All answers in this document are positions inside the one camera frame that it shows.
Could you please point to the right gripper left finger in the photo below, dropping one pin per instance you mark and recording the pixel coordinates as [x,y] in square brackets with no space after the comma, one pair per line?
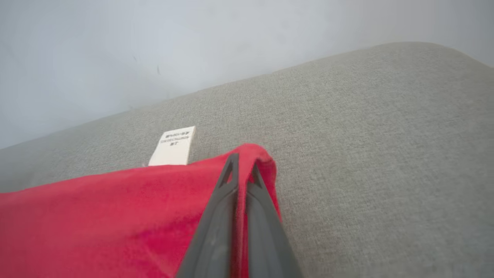
[216,231]

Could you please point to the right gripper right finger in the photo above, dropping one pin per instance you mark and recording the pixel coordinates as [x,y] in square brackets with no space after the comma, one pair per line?
[266,239]

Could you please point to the red shirt with white sleeves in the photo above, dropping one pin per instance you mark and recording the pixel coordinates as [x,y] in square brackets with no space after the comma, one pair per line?
[108,220]

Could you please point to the grey fabric sofa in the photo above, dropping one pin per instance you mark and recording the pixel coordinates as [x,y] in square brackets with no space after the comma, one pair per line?
[366,146]

